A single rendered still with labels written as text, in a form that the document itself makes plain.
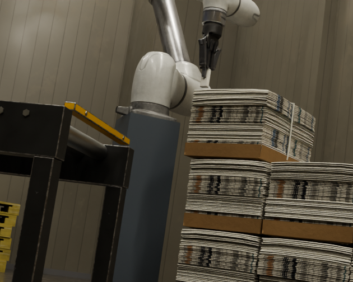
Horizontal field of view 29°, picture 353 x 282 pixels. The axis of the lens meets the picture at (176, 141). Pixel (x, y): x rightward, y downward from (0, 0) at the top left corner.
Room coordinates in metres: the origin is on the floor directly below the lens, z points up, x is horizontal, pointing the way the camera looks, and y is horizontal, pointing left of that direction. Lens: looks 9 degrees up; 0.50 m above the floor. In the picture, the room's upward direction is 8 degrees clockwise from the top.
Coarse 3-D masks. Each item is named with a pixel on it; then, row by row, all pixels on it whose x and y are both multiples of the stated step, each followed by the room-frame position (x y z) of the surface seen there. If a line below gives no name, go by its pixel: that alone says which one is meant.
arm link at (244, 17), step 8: (200, 0) 2.68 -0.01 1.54; (240, 0) 2.51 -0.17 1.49; (248, 0) 2.55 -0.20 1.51; (240, 8) 2.52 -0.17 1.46; (248, 8) 2.54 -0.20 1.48; (256, 8) 2.58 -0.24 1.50; (232, 16) 2.54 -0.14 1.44; (240, 16) 2.54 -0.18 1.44; (248, 16) 2.56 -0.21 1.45; (256, 16) 2.60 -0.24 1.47; (240, 24) 2.60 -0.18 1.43; (248, 24) 2.61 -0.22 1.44
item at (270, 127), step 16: (208, 96) 2.24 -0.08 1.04; (224, 96) 2.20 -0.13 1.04; (240, 96) 2.16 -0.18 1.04; (256, 96) 2.13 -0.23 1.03; (272, 96) 2.13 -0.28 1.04; (192, 112) 2.28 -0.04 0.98; (208, 112) 2.24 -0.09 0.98; (224, 112) 2.20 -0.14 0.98; (240, 112) 2.17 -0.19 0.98; (256, 112) 2.13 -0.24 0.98; (272, 112) 2.15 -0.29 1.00; (192, 128) 2.27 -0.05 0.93; (208, 128) 2.23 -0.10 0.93; (224, 128) 2.20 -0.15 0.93; (240, 128) 2.16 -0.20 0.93; (256, 128) 2.13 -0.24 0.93; (272, 128) 2.17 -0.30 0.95; (272, 144) 2.18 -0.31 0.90; (256, 160) 2.14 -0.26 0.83
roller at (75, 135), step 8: (72, 128) 1.76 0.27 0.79; (72, 136) 1.76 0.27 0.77; (80, 136) 1.81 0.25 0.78; (88, 136) 1.89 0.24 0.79; (72, 144) 1.80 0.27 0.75; (80, 144) 1.83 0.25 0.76; (88, 144) 1.87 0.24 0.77; (96, 144) 1.94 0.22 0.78; (88, 152) 1.92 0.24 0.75; (96, 152) 1.95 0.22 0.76; (104, 152) 2.00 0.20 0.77
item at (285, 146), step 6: (294, 108) 2.28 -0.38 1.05; (294, 114) 2.28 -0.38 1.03; (288, 120) 2.25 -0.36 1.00; (294, 120) 2.27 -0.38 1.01; (288, 126) 2.25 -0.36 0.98; (294, 126) 2.28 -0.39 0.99; (288, 132) 2.26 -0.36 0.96; (288, 138) 2.27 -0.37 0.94; (288, 144) 2.27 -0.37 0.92; (282, 150) 2.24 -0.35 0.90
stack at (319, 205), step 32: (192, 160) 2.26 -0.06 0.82; (224, 160) 2.18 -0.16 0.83; (192, 192) 2.25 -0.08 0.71; (224, 192) 2.18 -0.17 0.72; (256, 192) 2.10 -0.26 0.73; (288, 192) 2.05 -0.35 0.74; (320, 192) 2.00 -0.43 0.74; (352, 192) 1.93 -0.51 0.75; (352, 224) 1.93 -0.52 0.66; (192, 256) 2.23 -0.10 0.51; (224, 256) 2.16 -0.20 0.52; (256, 256) 2.09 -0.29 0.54; (288, 256) 2.03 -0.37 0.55; (320, 256) 1.97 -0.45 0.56; (352, 256) 1.92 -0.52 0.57
